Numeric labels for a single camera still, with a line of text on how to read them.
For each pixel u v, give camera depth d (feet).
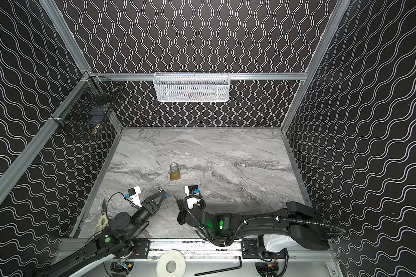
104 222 2.68
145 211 2.17
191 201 1.87
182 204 2.15
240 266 2.32
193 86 1.99
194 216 1.60
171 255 2.40
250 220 1.62
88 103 3.13
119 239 1.97
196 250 2.48
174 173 3.22
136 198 2.26
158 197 2.46
